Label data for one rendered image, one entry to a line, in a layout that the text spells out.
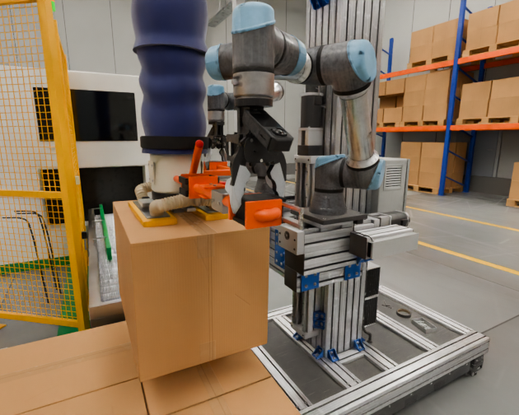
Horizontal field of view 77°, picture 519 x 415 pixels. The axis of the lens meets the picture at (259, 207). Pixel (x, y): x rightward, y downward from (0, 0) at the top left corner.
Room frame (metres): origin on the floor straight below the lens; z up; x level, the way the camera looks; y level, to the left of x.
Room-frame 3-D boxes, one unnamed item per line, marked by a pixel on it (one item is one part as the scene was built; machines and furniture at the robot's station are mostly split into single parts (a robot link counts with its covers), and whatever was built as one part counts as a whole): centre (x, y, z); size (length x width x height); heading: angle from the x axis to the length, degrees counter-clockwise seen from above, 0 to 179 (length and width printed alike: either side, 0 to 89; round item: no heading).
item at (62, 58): (2.87, 1.62, 1.05); 1.17 x 0.10 x 2.10; 27
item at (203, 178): (0.93, 0.17, 1.20); 0.10 x 0.08 x 0.06; 118
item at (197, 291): (1.14, 0.29, 0.88); 0.60 x 0.40 x 0.40; 27
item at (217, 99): (1.52, 0.19, 1.50); 0.09 x 0.08 x 0.11; 158
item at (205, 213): (1.19, 0.21, 1.10); 0.34 x 0.10 x 0.05; 28
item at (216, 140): (1.51, 0.19, 1.34); 0.09 x 0.08 x 0.12; 29
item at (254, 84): (0.63, 0.01, 1.42); 0.08 x 0.08 x 0.05
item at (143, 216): (1.10, 0.38, 1.10); 0.34 x 0.10 x 0.05; 28
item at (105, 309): (1.48, 0.44, 0.58); 0.70 x 0.03 x 0.06; 117
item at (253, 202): (0.62, 0.01, 1.20); 0.08 x 0.07 x 0.05; 28
